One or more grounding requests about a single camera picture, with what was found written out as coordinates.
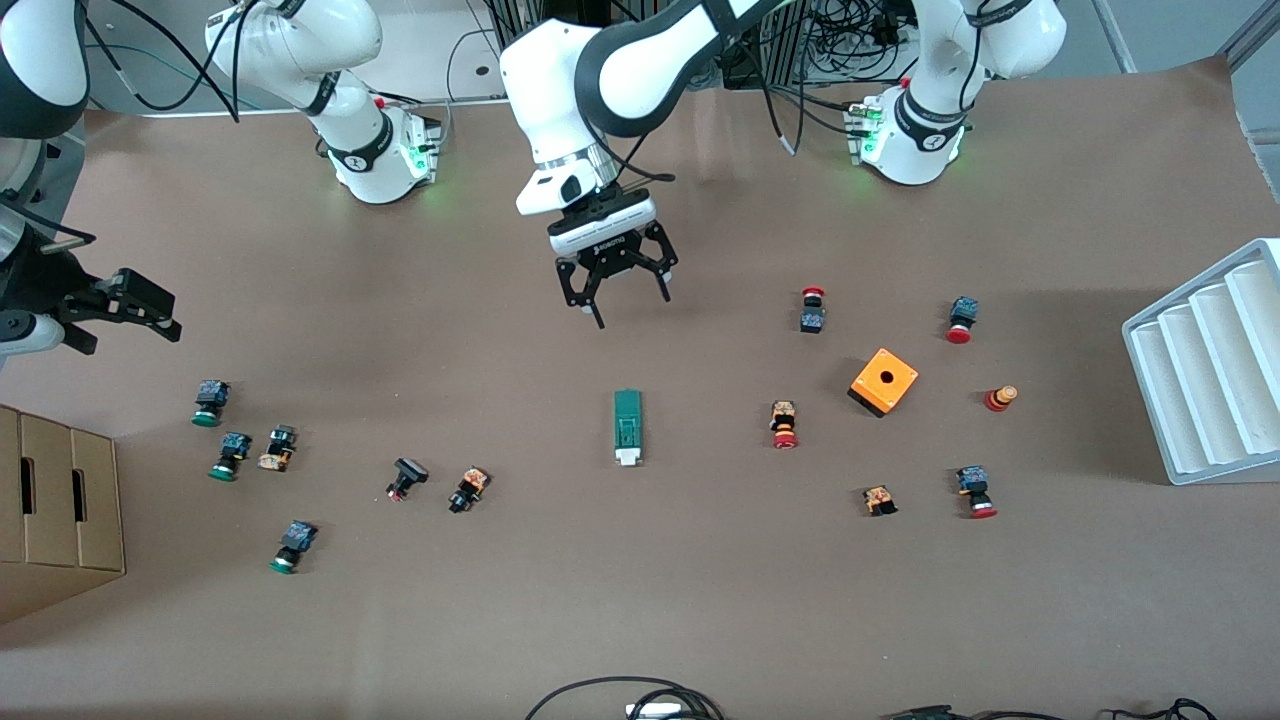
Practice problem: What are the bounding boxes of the green circuit board module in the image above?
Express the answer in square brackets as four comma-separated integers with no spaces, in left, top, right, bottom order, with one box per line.
[613,388,644,468]

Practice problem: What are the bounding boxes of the green mushroom button blue block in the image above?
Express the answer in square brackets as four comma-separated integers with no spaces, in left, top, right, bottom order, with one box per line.
[268,519,319,576]
[191,379,232,429]
[208,431,253,483]

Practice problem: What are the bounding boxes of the brown cardboard box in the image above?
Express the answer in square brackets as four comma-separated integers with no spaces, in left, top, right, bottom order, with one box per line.
[0,404,127,626]

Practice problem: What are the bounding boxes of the white ridged plastic tray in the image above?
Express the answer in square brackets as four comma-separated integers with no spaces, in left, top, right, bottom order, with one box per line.
[1122,238,1280,487]

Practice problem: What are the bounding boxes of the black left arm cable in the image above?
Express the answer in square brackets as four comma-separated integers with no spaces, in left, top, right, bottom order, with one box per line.
[600,30,803,191]

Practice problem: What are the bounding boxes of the black selector switch orange block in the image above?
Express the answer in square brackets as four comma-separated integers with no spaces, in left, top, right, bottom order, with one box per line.
[447,465,491,515]
[257,424,299,473]

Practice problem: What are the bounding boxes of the black flat-head switch red terminals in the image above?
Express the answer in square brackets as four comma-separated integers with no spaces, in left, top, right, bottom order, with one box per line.
[385,457,430,503]

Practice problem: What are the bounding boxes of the orange button enclosure box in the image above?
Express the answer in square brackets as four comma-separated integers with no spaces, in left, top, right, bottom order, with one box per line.
[847,347,920,419]

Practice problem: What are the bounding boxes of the aluminium rack with cables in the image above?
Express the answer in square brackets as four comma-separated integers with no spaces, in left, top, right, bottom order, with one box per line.
[470,0,906,96]

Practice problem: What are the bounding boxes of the black cable loop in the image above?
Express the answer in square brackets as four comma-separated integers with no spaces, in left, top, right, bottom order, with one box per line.
[524,676,726,720]

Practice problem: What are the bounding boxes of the black cables with plug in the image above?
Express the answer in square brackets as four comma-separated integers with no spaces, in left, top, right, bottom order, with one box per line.
[880,697,1221,720]

